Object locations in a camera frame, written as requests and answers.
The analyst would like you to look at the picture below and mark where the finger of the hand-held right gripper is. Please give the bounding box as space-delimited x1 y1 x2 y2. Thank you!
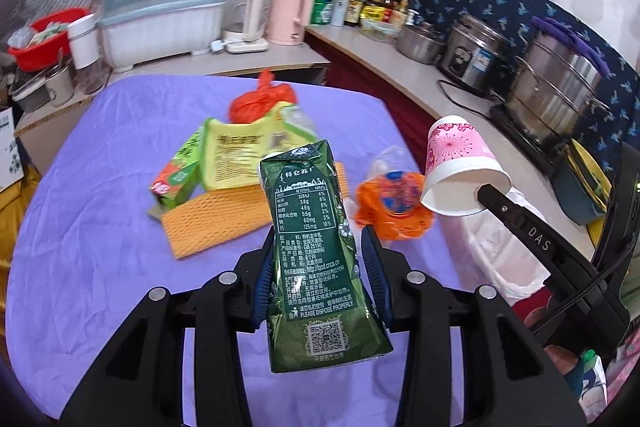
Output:
476 183 557 269

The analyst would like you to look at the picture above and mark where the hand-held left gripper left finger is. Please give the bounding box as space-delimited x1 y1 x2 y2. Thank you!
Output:
59 237 277 427

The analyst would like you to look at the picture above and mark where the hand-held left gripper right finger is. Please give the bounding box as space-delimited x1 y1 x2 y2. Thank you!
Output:
360 226 587 427

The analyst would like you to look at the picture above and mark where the white plastic trash bag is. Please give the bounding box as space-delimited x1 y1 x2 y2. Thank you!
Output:
449 186 555 308

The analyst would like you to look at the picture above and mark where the green milk carton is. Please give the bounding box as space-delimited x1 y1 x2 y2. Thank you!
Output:
258 139 394 374

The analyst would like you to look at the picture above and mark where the orange plastic wrapper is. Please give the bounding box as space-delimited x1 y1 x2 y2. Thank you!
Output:
354 146 435 242

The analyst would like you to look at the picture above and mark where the pink floral paper cup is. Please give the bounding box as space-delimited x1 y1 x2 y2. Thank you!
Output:
420 114 513 217

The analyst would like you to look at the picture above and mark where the yellow foam fruit net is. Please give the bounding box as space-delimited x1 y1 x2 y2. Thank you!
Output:
161 162 349 260

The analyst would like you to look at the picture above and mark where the green red carton box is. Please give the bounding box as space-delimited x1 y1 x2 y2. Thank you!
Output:
149 127 207 211

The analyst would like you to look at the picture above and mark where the yellow green-edged packet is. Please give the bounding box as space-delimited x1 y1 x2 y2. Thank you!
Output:
200 104 319 188

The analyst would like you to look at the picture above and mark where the red plastic bag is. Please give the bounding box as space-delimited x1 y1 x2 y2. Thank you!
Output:
229 69 299 124

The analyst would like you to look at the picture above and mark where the person's right hand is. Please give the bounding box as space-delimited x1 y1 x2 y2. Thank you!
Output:
544 344 583 377

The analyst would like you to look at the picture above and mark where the grey pot yellow rim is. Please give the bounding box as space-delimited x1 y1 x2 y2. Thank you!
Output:
550 139 614 228

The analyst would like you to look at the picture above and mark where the black induction cooker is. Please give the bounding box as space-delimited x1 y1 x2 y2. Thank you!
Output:
489 102 577 178

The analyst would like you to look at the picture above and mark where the blue white packet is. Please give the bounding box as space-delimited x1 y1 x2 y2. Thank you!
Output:
569 351 608 424

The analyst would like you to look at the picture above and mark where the large steel steamer pot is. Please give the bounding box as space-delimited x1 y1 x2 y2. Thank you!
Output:
502 17 614 148

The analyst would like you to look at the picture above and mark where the purple tablecloth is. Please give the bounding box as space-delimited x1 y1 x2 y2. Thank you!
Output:
5 74 468 427

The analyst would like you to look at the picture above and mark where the steel rice cooker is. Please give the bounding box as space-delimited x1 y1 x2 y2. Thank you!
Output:
437 13 527 96

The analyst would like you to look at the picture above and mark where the dark red curtain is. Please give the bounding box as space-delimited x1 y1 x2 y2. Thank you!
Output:
304 33 503 170

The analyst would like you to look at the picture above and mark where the small steel pot with lid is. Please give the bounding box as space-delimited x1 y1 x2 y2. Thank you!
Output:
396 22 449 64

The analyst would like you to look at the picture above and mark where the clear glass food container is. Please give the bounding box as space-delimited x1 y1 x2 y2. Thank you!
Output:
361 14 407 44

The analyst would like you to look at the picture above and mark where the dark soy sauce bottle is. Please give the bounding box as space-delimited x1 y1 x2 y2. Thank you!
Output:
345 0 365 29

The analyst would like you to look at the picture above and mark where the white glass electric kettle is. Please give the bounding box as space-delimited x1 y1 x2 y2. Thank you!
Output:
220 0 272 54

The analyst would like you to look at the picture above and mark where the white slim bottle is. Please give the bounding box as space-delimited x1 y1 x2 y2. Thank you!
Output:
330 0 354 28

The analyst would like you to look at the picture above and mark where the green round canister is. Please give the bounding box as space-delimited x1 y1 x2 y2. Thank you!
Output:
310 0 337 28

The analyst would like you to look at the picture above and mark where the pink electric kettle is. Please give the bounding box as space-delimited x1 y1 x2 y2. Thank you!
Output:
267 0 317 46

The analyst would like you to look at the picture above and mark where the white dish box grey lid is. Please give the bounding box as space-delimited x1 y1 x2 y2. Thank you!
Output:
95 0 230 72

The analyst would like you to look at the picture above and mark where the white cardboard box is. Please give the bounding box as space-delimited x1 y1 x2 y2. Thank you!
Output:
0 107 26 194

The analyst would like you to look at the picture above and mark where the small metal cup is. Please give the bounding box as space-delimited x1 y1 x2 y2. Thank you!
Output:
45 62 77 108

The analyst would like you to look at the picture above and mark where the white lidded glass jar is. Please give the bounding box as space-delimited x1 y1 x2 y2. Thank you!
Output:
66 13 109 96

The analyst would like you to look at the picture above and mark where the red plastic basin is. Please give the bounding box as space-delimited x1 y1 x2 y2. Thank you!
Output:
7 8 92 72

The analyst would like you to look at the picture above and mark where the black power cable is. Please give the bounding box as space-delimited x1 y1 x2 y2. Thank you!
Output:
437 79 507 118

